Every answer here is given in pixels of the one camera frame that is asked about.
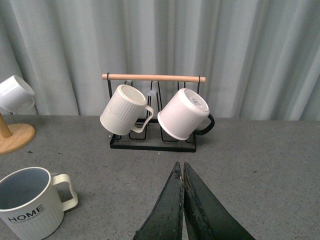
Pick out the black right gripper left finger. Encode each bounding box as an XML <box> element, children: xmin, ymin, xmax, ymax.
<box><xmin>133</xmin><ymin>162</ymin><xmax>185</xmax><ymax>240</ymax></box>

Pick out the white mug black handle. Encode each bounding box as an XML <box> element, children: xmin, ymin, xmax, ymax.
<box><xmin>157</xmin><ymin>88</ymin><xmax>215</xmax><ymax>141</ymax></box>

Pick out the cream HOME mug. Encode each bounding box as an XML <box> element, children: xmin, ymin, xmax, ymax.
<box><xmin>0</xmin><ymin>167</ymin><xmax>78</xmax><ymax>240</ymax></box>

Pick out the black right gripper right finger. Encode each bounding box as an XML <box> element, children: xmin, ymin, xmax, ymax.
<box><xmin>183</xmin><ymin>162</ymin><xmax>254</xmax><ymax>240</ymax></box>

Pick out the wooden mug tree stand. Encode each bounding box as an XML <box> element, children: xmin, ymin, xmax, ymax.
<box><xmin>0</xmin><ymin>115</ymin><xmax>36</xmax><ymax>155</ymax></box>

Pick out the white mug on tree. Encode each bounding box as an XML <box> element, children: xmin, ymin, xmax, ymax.
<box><xmin>0</xmin><ymin>75</ymin><xmax>35</xmax><ymax>113</ymax></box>

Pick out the black wire mug rack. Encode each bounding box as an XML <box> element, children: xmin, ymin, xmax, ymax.
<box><xmin>102</xmin><ymin>73</ymin><xmax>206</xmax><ymax>153</ymax></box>

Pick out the cream ribbed hanging mug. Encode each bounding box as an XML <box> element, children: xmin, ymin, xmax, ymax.
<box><xmin>100</xmin><ymin>84</ymin><xmax>154</xmax><ymax>136</ymax></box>

